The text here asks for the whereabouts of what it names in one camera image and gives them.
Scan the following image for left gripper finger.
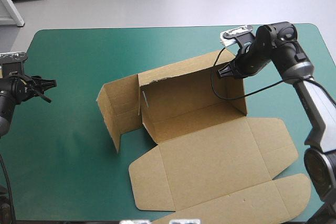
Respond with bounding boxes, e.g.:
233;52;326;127
35;88;53;103
31;75;57;89

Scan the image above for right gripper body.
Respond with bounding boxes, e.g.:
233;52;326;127
230;40;270;80

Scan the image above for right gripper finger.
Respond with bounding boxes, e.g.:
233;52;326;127
216;61;236;78

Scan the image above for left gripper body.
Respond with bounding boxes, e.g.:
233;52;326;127
9;73;37;104

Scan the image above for brown cardboard box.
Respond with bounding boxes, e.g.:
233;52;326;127
95;49;312;222

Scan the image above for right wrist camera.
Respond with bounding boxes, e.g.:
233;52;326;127
219;24;255;49

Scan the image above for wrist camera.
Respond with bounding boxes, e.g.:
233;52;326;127
0;51;28;76
219;24;255;49

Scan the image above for black cable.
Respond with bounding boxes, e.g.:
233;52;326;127
211;46;336;104
0;152;16;224

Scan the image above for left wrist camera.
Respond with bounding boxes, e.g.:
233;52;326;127
0;51;28;76

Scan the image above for white rack frame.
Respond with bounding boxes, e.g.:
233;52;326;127
0;0;25;27

